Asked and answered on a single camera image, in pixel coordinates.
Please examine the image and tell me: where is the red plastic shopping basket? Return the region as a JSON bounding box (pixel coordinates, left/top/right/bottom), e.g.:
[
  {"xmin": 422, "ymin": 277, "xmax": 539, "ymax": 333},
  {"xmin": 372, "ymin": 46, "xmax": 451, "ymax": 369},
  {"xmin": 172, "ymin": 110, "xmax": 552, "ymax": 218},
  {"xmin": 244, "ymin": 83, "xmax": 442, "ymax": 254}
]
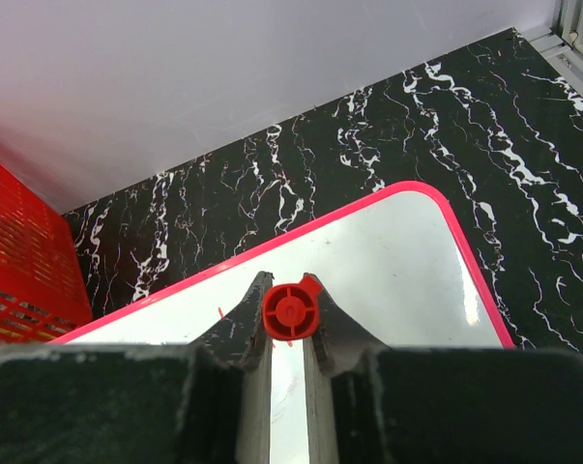
[{"xmin": 0, "ymin": 165, "xmax": 93, "ymax": 345}]

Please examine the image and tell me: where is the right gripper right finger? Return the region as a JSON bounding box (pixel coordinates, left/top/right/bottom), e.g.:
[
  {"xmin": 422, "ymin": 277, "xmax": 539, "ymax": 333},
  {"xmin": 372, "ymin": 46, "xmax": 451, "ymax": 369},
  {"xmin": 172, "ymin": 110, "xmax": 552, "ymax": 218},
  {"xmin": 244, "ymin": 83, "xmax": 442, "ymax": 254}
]
[{"xmin": 303, "ymin": 288, "xmax": 385, "ymax": 463}]

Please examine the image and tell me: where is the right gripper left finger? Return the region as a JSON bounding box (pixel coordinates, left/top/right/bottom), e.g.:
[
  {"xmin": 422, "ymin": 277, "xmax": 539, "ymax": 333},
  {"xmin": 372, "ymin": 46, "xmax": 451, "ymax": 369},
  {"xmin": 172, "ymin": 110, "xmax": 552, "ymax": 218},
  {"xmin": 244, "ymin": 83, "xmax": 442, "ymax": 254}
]
[{"xmin": 189, "ymin": 271, "xmax": 273, "ymax": 463}]

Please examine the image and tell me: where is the pink framed whiteboard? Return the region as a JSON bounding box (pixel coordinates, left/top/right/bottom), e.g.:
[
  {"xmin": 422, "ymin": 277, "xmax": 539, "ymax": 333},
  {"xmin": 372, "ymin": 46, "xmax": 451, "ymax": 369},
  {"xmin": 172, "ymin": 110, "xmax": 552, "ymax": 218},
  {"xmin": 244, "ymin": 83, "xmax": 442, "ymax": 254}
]
[{"xmin": 48, "ymin": 180, "xmax": 515, "ymax": 464}]

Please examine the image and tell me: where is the aluminium rail frame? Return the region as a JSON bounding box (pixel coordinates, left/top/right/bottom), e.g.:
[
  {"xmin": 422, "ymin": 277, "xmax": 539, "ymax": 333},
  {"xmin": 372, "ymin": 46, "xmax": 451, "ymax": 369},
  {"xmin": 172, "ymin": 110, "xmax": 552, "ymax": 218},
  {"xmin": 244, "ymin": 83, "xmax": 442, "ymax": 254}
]
[{"xmin": 524, "ymin": 0, "xmax": 583, "ymax": 81}]

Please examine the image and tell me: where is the red whiteboard marker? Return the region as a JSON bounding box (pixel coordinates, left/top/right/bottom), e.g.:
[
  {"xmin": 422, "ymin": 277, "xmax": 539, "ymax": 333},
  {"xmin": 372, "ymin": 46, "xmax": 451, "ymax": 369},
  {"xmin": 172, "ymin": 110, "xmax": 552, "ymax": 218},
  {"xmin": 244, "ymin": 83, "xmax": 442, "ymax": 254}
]
[{"xmin": 261, "ymin": 275, "xmax": 323, "ymax": 341}]

